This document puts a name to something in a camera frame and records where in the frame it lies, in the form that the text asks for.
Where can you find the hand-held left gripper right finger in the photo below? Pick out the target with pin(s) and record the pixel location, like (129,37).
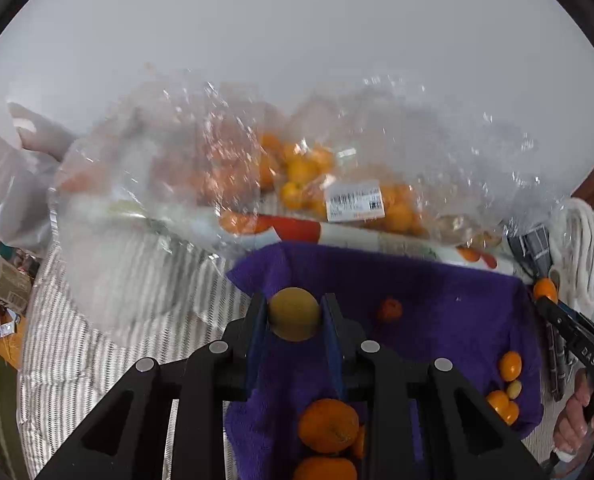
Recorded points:
(333,355)

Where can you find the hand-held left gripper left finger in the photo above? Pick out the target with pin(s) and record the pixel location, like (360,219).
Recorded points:
(258,355)

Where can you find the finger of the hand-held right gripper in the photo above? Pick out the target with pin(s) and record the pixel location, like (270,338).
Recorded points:
(562,317)

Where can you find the large orange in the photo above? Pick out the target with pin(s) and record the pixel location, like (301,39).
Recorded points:
(324,469)
(328,425)

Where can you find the small yellow-green citrus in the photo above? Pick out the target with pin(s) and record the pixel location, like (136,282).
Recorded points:
(514,389)

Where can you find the small orange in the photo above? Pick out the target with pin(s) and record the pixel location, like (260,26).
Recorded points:
(512,414)
(497,400)

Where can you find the person's right hand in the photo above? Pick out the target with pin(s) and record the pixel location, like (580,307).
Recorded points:
(572,425)

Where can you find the medium orange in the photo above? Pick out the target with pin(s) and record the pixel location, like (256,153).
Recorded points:
(510,365)

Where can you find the small red tomato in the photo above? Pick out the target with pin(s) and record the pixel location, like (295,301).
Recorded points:
(389,310)

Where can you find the purple towel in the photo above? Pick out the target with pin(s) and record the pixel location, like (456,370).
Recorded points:
(452,320)

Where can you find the white barcode label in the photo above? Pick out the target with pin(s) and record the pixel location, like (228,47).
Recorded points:
(354,202)

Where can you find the striped bed cover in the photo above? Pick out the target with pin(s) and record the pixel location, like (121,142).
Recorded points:
(77,360)

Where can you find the clear plastic bag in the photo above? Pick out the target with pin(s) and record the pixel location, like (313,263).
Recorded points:
(452,170)
(127,170)

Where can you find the pile of packed small oranges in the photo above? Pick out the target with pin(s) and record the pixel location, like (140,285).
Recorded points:
(302,170)

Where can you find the small packets at left edge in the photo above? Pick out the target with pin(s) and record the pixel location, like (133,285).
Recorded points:
(7,285)

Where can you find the white plastic bag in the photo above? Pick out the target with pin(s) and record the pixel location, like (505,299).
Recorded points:
(7,185)

